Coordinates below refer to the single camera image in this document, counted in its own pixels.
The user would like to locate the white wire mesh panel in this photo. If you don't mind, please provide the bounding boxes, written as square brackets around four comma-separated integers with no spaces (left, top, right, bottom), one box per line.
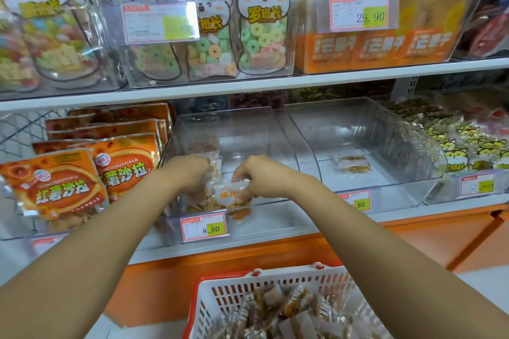
[0,108,63,163]

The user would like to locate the person's right hand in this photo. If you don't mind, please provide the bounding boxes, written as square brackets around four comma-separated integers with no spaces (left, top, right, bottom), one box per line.
[231,154,321,204]

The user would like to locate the orange shelf base panel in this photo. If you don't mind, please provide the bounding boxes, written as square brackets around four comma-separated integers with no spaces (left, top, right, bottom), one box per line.
[103,203,509,328]

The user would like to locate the small brown snack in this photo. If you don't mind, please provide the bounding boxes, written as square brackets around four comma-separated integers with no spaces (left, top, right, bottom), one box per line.
[213,179,252,209]

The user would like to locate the white red-rimmed shopping basket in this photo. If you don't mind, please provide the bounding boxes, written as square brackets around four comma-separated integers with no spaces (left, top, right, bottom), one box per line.
[182,262,396,339]

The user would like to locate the white yellow price tag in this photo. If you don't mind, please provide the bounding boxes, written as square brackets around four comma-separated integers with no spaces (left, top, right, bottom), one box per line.
[30,232,71,258]
[180,210,231,244]
[121,0,202,46]
[341,189,373,213]
[458,171,496,199]
[328,0,391,33]

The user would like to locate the person's left forearm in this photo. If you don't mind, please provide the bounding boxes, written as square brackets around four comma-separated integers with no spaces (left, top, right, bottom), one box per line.
[0,166,192,339]

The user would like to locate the row of clear snacks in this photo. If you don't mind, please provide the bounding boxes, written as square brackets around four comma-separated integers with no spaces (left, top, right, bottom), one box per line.
[183,141,254,220]

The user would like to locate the small yellow wrapped snack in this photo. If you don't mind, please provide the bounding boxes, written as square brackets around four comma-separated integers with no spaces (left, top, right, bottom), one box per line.
[334,154,373,175]

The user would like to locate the pile of small brown snacks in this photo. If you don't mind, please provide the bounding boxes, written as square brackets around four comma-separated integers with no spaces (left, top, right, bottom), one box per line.
[210,282,384,339]

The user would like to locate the person's left hand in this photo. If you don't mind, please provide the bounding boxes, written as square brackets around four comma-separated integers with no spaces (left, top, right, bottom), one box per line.
[159,154,214,210]

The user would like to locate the white snack shelf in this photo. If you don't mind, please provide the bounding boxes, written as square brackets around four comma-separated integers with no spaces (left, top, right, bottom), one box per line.
[0,0,509,268]

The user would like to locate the white koala candy bag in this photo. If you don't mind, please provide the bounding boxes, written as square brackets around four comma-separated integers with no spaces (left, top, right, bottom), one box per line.
[231,0,297,77]
[102,0,186,83]
[163,0,241,82]

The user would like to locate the yellow hamster snack packets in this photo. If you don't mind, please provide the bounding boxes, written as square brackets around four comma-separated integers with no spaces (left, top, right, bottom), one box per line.
[390,96,509,175]

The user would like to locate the orange label snack bag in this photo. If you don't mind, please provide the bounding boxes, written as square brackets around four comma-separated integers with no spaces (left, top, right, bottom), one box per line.
[354,29,410,67]
[401,0,470,64]
[301,29,361,75]

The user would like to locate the yellow cat candy bag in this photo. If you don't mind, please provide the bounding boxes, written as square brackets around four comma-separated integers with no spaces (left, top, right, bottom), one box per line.
[0,0,103,90]
[0,9,42,96]

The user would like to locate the stack of orange packets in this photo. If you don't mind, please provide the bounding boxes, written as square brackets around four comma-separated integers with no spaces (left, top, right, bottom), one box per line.
[0,102,175,234]

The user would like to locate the person's right forearm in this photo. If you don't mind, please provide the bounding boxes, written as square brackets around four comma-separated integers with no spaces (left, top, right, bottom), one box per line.
[298,176,509,339]

